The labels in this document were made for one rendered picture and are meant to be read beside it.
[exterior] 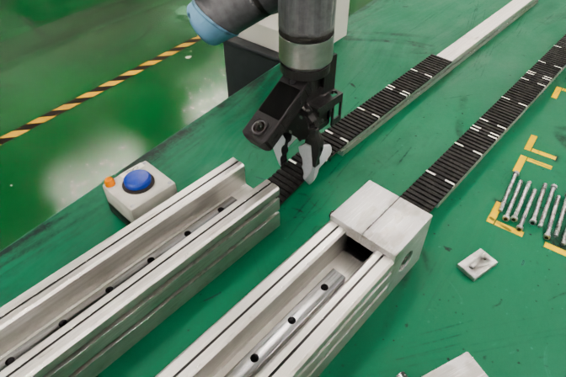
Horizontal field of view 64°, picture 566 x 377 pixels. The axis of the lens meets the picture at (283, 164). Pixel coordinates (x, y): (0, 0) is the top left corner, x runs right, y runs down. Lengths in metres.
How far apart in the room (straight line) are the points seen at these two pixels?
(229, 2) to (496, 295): 0.55
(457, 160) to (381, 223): 0.26
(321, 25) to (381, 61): 0.56
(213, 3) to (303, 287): 0.41
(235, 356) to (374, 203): 0.26
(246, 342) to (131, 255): 0.19
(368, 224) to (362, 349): 0.15
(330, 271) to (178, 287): 0.19
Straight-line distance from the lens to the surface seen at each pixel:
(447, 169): 0.80
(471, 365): 0.52
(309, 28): 0.60
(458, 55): 1.16
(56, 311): 0.62
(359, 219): 0.60
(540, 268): 0.76
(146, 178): 0.71
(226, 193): 0.69
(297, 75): 0.63
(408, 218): 0.62
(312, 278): 0.60
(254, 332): 0.55
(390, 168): 0.83
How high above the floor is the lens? 1.32
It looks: 42 degrees down
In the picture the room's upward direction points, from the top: straight up
